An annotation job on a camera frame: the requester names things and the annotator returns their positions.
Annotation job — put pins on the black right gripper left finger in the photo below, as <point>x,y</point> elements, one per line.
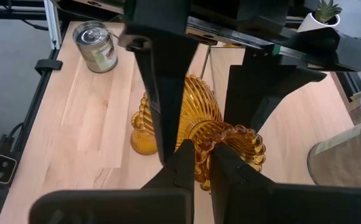
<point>137,208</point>

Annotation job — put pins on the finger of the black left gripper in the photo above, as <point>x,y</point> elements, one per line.
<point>261,93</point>
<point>165,93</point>

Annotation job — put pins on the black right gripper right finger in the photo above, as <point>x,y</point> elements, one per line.
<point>277,208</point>

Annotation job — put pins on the amber ribbed glass candle holder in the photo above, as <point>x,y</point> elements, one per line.
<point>143,143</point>
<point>202,102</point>

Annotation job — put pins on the small plant in white pot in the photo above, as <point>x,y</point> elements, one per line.
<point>308,23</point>

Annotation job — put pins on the silver aluminium extrusion bar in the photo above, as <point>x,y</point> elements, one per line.
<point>51,25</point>

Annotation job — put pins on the wooden shelf riser black frame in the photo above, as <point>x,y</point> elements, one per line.
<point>302,124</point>

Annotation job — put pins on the black clamp bracket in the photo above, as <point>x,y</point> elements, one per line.
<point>48,66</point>

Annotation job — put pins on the black aluminium rig frame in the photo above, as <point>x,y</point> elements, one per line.
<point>29,118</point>

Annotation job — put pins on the grey table-level camera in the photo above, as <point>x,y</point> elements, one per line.
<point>1,169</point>

